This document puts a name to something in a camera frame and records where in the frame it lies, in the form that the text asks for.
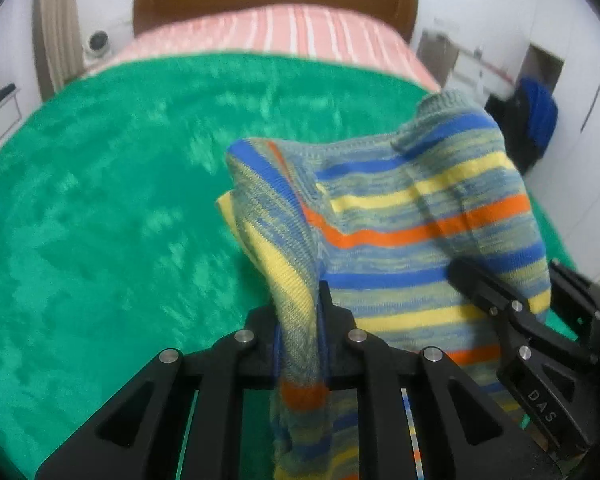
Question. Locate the white round device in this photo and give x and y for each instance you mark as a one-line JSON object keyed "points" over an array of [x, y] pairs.
{"points": [[98, 42]]}

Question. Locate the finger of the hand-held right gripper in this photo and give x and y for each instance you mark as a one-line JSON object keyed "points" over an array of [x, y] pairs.
{"points": [[585, 290], [485, 287]]}

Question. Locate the pink striped bed sheet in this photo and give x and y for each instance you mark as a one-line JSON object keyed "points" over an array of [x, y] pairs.
{"points": [[280, 30]]}

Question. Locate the green fleece blanket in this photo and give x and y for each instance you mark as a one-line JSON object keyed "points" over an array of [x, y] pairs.
{"points": [[105, 210]]}

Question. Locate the black garment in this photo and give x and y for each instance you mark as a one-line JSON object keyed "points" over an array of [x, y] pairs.
{"points": [[507, 125]]}

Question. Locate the white low cabinet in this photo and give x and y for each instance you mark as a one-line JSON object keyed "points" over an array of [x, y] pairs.
{"points": [[465, 67]]}

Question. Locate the white wardrobe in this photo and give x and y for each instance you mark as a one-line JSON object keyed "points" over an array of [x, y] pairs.
{"points": [[590, 160]]}

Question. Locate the beige curtain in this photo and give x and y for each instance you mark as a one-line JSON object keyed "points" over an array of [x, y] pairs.
{"points": [[57, 35]]}

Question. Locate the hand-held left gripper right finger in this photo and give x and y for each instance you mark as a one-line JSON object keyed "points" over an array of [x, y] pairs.
{"points": [[342, 340]]}

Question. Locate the blue garment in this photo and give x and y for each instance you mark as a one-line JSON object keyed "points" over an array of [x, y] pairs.
{"points": [[540, 110]]}

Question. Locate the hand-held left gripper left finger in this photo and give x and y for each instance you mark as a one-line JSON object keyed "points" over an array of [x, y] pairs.
{"points": [[220, 360]]}

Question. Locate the striped knit sweater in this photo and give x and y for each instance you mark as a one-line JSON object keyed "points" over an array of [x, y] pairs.
{"points": [[405, 260]]}

